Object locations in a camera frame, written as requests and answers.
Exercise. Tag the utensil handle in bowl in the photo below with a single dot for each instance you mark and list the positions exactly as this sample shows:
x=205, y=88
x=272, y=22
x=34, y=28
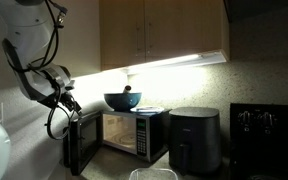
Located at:
x=127, y=89

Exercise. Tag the wooden upper cabinet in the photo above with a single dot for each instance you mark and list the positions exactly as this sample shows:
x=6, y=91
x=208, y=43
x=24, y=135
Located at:
x=149, y=32

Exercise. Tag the black electric stove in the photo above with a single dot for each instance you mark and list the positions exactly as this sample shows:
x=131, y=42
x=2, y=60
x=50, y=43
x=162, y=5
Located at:
x=258, y=142

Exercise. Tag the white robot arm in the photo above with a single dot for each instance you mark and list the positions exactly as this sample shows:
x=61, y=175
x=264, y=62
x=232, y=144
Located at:
x=30, y=45

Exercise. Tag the clear plastic container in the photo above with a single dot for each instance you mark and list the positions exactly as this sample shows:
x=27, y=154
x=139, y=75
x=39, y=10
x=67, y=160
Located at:
x=153, y=174

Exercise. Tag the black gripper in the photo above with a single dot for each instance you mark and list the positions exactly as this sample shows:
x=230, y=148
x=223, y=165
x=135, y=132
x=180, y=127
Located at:
x=68, y=101

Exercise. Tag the blue bowl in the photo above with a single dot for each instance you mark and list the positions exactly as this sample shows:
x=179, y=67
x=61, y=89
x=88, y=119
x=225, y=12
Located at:
x=122, y=101

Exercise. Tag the black microwave door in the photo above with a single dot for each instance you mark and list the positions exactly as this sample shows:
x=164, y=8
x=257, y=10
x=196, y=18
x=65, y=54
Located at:
x=82, y=142

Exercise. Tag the black air fryer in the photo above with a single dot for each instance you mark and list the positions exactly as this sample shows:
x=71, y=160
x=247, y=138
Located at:
x=194, y=140

